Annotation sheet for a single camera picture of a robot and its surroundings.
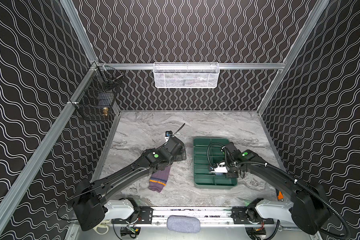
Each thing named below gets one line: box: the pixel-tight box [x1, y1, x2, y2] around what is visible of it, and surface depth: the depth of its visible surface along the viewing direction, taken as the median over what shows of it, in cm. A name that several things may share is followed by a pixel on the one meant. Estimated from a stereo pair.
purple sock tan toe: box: [148, 165, 171, 193], surface depth 87 cm
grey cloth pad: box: [166, 215, 201, 234], surface depth 71 cm
